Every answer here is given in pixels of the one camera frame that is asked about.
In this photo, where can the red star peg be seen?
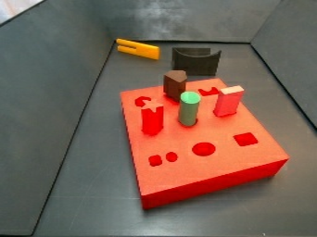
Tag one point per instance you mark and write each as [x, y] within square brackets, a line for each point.
[151, 117]

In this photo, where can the red fixture block with holes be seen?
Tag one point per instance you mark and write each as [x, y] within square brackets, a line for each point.
[188, 161]

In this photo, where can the black curved regrasp stand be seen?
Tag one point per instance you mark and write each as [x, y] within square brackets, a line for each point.
[196, 60]

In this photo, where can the yellow two-pronged square-circle object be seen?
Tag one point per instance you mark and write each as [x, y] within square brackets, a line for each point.
[138, 49]

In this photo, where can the pink rectangular peg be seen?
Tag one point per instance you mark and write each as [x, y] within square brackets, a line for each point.
[228, 101]

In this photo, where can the green cylinder peg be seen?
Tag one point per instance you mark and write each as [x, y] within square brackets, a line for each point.
[189, 104]

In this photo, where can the dark brown pentagon peg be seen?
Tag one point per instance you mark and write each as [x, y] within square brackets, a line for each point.
[174, 83]

